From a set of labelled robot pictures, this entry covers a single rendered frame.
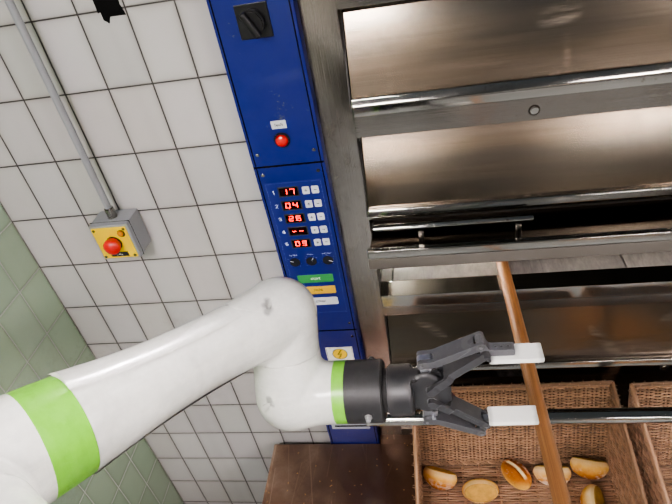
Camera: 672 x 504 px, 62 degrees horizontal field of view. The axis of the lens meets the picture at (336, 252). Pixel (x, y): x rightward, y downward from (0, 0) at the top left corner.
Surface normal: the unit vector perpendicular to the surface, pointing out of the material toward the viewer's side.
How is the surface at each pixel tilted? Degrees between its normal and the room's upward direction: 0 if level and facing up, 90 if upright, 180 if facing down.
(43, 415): 35
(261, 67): 90
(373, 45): 70
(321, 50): 90
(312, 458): 0
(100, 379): 30
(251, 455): 90
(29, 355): 90
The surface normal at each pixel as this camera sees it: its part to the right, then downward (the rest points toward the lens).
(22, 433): 0.52, -0.55
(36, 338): 0.98, -0.07
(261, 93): -0.10, 0.62
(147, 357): 0.31, -0.80
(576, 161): -0.15, 0.31
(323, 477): -0.16, -0.79
